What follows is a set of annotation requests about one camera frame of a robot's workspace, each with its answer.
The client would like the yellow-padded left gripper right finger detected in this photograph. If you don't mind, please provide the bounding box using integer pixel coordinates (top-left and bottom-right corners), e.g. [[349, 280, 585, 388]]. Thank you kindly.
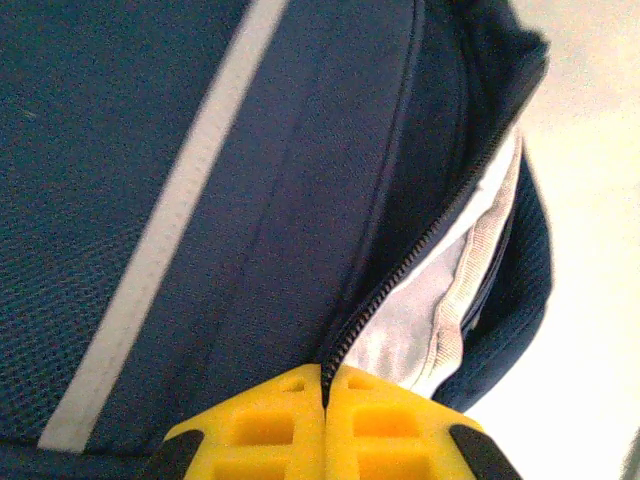
[[324, 366, 522, 480]]

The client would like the navy blue backpack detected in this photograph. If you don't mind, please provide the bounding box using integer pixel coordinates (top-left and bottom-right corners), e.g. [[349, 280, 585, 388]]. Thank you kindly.
[[0, 0, 554, 480]]

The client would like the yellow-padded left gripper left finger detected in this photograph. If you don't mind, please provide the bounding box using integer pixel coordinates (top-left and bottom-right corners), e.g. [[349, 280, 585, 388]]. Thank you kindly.
[[149, 363, 327, 480]]

